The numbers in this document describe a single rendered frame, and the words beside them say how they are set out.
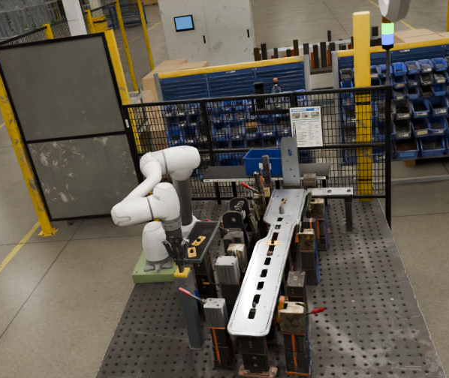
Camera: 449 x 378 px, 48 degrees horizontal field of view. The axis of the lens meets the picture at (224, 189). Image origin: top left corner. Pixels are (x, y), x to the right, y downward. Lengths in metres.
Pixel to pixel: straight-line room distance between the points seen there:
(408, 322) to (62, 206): 3.85
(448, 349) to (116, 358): 2.08
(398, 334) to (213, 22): 7.53
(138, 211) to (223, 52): 7.47
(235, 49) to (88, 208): 4.98
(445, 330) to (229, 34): 6.89
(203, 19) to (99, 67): 4.83
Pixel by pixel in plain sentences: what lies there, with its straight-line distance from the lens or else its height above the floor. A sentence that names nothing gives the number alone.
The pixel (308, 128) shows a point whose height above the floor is 1.29.
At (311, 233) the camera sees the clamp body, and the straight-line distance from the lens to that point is 2.73.
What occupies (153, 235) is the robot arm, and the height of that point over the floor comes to 0.99.
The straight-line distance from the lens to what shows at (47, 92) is 5.05.
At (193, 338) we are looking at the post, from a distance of 2.58.
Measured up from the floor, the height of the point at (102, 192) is 0.43.
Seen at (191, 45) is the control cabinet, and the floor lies 1.02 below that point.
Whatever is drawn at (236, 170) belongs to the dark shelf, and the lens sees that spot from 3.62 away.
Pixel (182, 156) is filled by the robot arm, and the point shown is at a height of 1.52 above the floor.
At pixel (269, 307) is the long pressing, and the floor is 1.00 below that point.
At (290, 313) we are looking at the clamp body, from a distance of 2.19.
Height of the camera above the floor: 2.46
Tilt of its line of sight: 25 degrees down
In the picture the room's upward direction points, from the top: 9 degrees counter-clockwise
